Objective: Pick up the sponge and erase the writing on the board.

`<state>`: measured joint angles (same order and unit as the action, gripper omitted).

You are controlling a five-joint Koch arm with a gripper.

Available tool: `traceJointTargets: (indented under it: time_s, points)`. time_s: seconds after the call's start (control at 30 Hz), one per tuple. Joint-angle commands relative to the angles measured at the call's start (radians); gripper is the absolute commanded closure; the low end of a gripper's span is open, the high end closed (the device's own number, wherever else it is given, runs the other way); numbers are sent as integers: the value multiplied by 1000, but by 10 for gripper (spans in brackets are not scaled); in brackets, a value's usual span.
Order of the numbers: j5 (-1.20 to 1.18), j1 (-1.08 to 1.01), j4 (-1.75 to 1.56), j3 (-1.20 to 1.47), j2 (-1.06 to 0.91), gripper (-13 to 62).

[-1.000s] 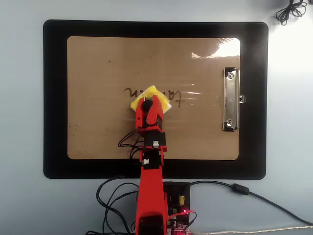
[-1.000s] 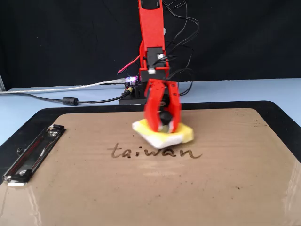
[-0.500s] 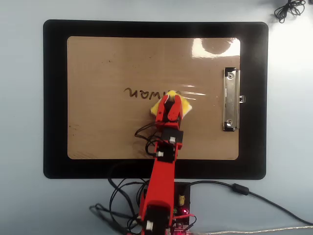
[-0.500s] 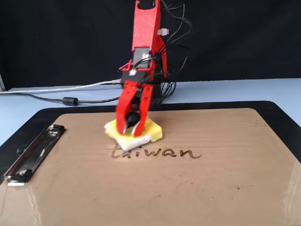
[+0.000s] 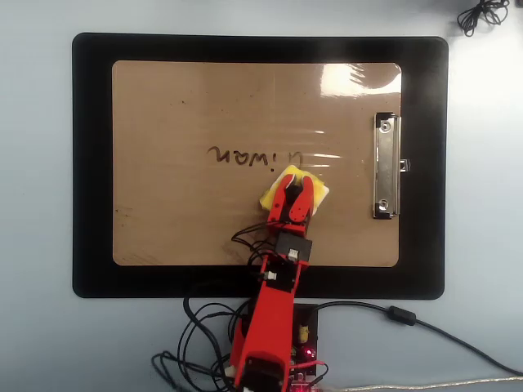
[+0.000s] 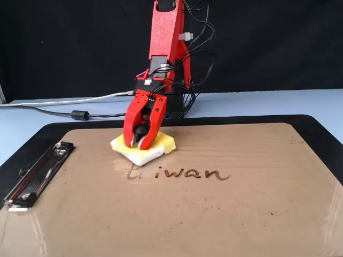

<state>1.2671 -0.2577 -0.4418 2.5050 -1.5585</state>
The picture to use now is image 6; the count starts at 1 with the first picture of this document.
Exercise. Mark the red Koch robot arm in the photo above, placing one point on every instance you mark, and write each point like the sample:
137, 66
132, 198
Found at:
163, 32

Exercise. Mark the yellow sponge with black knob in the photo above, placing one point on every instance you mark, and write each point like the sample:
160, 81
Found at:
144, 156

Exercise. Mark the black backdrop cloth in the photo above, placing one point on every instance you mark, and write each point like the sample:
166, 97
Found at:
53, 40

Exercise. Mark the black rubber mat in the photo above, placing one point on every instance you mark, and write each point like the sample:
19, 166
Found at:
32, 136

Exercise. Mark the brown clipboard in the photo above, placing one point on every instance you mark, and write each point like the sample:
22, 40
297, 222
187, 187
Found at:
171, 214

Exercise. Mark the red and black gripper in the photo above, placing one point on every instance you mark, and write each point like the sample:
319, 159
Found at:
146, 115

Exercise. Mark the silver metal clipboard clip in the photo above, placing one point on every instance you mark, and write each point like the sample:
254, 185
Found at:
37, 176

